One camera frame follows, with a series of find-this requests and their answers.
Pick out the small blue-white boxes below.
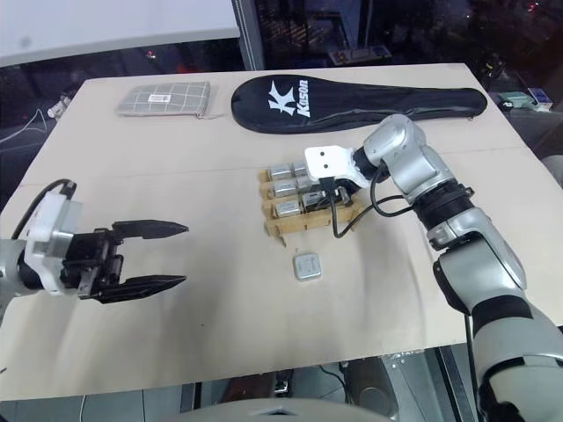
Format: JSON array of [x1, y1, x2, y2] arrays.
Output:
[[496, 86, 553, 112]]

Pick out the metal table frame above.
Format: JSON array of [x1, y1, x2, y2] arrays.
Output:
[[377, 345, 468, 422]]

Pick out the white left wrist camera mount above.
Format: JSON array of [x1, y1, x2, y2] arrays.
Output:
[[22, 189, 84, 296]]

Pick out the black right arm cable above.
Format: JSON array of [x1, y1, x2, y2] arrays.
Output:
[[322, 165, 421, 240]]

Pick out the grey checked fabric pouch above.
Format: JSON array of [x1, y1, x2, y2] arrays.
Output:
[[115, 82, 220, 120]]

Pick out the white board panel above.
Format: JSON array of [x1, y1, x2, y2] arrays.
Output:
[[0, 0, 241, 68]]

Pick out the small grey square case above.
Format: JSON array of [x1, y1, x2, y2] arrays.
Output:
[[291, 251, 323, 280]]

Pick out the black Kason racket cover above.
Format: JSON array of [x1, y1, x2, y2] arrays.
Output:
[[230, 74, 490, 134]]

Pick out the wooden battery rack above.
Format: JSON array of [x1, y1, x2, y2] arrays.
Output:
[[257, 163, 367, 245]]

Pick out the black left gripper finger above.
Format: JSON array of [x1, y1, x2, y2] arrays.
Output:
[[111, 218, 191, 243], [93, 274, 188, 305]]

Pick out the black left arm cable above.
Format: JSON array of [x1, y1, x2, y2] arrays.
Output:
[[11, 177, 78, 241]]

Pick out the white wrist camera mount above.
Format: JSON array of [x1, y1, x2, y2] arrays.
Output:
[[303, 144, 371, 189], [22, 189, 84, 296]]

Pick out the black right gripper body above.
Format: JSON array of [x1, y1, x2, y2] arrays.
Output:
[[309, 176, 360, 206]]

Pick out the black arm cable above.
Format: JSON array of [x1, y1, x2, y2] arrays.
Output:
[[322, 165, 421, 240], [11, 177, 78, 241]]

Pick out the beige cardboard table cover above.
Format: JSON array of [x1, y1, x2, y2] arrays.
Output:
[[0, 62, 563, 404]]

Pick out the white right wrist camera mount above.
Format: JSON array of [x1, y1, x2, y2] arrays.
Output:
[[303, 144, 371, 189]]

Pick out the grey rounded robot body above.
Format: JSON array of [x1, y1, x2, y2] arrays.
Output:
[[177, 403, 389, 422]]

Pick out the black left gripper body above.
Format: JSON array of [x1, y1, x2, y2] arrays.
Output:
[[60, 226, 128, 301]]

